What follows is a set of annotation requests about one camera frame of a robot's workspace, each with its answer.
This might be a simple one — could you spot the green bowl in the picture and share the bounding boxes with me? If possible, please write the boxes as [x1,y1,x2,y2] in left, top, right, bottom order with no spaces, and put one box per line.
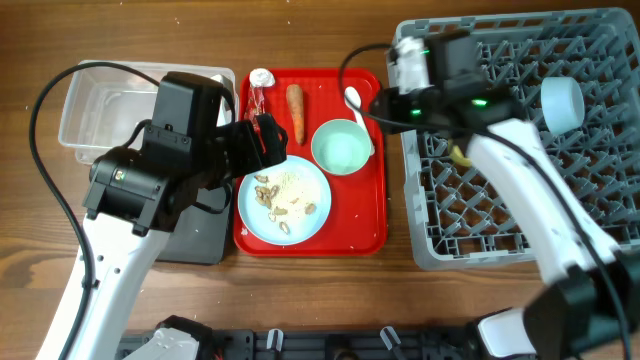
[311,119,374,176]

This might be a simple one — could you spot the clear plastic bin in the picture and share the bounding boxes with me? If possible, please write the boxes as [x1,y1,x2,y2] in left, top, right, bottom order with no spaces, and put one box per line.
[58,61,239,165]

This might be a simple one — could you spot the light blue bowl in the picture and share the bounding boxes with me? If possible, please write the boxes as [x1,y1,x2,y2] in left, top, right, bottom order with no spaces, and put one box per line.
[540,77,585,136]

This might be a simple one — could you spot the black tray bin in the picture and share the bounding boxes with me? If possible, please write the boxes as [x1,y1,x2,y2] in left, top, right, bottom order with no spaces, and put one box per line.
[157,184,234,265]

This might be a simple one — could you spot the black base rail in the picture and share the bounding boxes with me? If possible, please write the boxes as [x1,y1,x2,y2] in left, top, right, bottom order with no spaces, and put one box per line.
[212,327,467,360]

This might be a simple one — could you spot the peanut shell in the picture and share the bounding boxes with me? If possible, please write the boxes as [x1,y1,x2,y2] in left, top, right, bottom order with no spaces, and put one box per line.
[279,222,290,235]
[305,203,316,215]
[254,175,269,183]
[273,207,288,216]

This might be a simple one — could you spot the white tissue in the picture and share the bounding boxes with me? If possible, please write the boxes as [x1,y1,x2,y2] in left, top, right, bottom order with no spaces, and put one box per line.
[249,68,275,88]

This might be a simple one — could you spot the red serving tray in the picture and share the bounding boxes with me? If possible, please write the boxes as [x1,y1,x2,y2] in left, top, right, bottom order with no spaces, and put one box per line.
[233,68,388,257]

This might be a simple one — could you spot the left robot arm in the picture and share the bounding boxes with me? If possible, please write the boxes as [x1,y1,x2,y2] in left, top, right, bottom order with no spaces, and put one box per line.
[29,72,288,359]

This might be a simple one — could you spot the red snack wrapper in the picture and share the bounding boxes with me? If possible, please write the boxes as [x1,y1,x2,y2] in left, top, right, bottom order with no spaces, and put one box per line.
[244,85,265,132]

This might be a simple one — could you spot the grey dishwasher rack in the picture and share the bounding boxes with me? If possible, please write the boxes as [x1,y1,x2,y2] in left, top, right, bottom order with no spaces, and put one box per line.
[395,8,639,270]

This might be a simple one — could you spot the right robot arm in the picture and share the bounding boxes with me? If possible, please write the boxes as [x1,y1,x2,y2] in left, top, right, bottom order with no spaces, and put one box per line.
[369,30,639,359]

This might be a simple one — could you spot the yellow cup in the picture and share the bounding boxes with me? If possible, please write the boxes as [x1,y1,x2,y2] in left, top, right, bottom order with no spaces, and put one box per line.
[448,140,472,167]

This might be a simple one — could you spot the light blue plate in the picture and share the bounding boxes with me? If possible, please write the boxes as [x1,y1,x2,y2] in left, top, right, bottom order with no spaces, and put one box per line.
[237,155,332,247]

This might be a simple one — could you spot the white plastic spoon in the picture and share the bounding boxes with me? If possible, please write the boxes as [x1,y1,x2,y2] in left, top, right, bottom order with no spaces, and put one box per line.
[344,86,375,156]

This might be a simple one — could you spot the orange carrot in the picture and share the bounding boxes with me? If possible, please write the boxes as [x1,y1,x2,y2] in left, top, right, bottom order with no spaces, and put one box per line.
[286,84,305,145]

